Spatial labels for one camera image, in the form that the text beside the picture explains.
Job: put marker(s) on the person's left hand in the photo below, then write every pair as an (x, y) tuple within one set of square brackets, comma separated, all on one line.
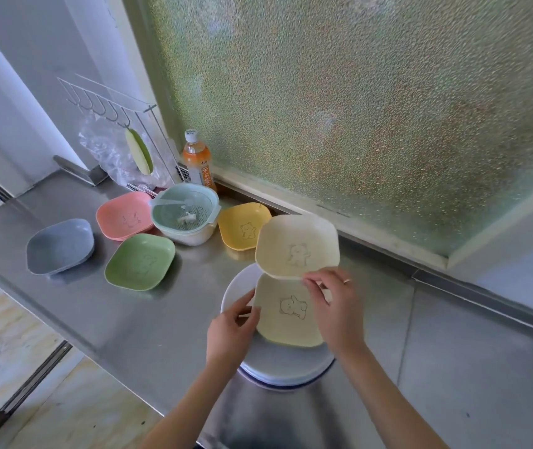
[(231, 336)]

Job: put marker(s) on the person's right hand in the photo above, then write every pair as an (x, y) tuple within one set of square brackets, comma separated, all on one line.
[(339, 313)]

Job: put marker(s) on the cream square dish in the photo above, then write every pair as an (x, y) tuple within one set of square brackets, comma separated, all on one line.
[(285, 322), (294, 243)]

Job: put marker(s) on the pale lavender small round plate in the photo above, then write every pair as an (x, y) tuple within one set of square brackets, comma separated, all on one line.
[(285, 357)]

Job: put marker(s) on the cream square dish back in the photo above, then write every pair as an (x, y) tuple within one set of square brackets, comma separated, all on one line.
[(294, 243)]

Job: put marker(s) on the yellow square dish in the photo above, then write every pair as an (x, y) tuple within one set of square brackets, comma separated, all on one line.
[(241, 229)]

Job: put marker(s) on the green square dish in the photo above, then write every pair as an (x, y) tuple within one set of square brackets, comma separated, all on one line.
[(140, 262)]

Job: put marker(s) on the pink square dish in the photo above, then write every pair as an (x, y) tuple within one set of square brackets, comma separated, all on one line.
[(124, 217)]

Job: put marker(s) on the blue-grey square dish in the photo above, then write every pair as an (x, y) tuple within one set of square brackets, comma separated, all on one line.
[(61, 247)]

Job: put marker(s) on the person's right forearm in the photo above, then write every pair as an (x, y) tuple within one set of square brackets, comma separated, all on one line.
[(388, 402)]

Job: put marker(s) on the person's left forearm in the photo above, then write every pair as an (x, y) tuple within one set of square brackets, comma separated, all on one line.
[(187, 411)]

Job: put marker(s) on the mint green strainer bowl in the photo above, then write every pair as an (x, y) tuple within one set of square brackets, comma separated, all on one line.
[(201, 236)]

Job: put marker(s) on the small white plastic piece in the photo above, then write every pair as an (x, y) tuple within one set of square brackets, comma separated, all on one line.
[(187, 218)]

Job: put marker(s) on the orange drink bottle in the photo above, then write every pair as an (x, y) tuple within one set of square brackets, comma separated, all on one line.
[(196, 158)]

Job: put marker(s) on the frosted glass window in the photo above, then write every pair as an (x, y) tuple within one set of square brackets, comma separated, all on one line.
[(364, 112)]

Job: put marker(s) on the yellow green oval sponge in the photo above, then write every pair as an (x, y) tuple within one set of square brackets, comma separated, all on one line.
[(139, 151)]

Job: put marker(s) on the clear plastic bag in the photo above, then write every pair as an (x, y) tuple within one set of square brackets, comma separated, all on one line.
[(107, 154)]

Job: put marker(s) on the dark metal floor rail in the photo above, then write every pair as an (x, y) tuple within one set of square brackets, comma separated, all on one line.
[(37, 374)]

